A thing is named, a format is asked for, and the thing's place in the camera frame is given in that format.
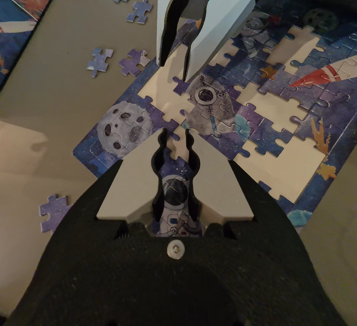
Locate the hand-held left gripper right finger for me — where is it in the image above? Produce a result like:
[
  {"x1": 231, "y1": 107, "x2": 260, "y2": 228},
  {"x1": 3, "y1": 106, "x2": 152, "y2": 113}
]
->
[{"x1": 185, "y1": 129, "x2": 254, "y2": 229}]

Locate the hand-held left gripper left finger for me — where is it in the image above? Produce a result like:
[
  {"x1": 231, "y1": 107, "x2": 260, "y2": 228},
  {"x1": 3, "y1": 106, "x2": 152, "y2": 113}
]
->
[{"x1": 96, "y1": 128, "x2": 168, "y2": 229}]

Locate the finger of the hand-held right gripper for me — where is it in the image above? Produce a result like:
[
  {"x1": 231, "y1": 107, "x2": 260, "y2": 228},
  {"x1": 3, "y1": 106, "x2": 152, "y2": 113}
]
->
[
  {"x1": 183, "y1": 0, "x2": 262, "y2": 82},
  {"x1": 157, "y1": 0, "x2": 185, "y2": 67}
]

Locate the purple jigsaw puzzle piece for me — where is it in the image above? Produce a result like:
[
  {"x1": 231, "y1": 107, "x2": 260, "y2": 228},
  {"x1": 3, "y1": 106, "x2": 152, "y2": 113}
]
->
[
  {"x1": 38, "y1": 194, "x2": 73, "y2": 235},
  {"x1": 118, "y1": 49, "x2": 151, "y2": 77}
]

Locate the space jigsaw puzzle board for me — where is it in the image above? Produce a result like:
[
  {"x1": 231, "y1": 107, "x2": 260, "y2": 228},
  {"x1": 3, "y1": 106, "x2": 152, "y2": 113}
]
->
[{"x1": 73, "y1": 0, "x2": 357, "y2": 234}]

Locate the illustrated puzzle box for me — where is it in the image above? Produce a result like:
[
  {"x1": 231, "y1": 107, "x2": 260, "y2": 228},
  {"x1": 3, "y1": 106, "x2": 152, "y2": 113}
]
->
[{"x1": 0, "y1": 0, "x2": 70, "y2": 89}]

